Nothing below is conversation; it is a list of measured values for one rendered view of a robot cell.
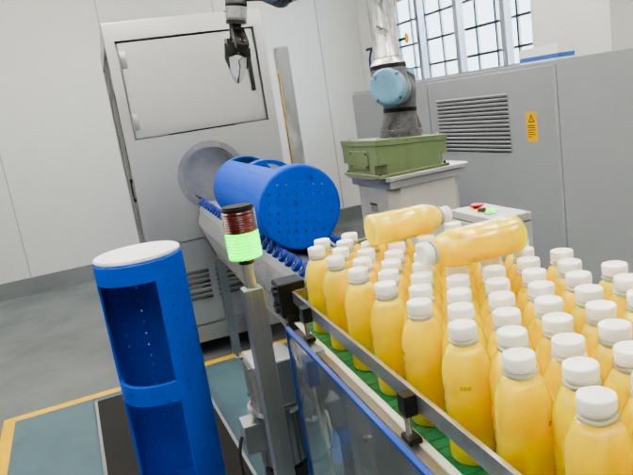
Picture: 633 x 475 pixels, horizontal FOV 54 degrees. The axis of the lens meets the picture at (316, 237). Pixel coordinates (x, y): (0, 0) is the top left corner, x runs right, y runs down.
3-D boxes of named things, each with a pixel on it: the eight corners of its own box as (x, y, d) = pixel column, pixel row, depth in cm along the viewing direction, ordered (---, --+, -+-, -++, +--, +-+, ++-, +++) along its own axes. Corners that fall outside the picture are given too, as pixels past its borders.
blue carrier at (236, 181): (274, 216, 295) (272, 155, 290) (341, 247, 213) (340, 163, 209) (214, 219, 286) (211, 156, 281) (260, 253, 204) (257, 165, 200)
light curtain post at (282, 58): (333, 368, 341) (284, 47, 305) (337, 372, 336) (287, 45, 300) (323, 371, 339) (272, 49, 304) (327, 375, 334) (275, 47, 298)
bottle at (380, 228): (367, 249, 140) (439, 233, 146) (380, 242, 133) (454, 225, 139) (359, 220, 141) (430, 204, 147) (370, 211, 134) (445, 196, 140)
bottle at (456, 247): (534, 232, 111) (442, 253, 105) (522, 258, 116) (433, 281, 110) (512, 205, 115) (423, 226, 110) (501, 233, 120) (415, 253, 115)
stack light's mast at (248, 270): (263, 280, 123) (249, 200, 120) (271, 286, 117) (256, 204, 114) (232, 286, 121) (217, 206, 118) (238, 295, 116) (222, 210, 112)
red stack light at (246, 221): (253, 225, 121) (250, 205, 120) (261, 230, 115) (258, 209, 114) (221, 232, 119) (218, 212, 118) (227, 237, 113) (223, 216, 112)
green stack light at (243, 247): (258, 250, 122) (253, 225, 121) (266, 255, 116) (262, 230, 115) (226, 257, 120) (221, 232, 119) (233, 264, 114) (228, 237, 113)
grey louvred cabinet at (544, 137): (429, 257, 529) (409, 84, 499) (647, 327, 332) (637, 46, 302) (372, 272, 511) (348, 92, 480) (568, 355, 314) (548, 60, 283)
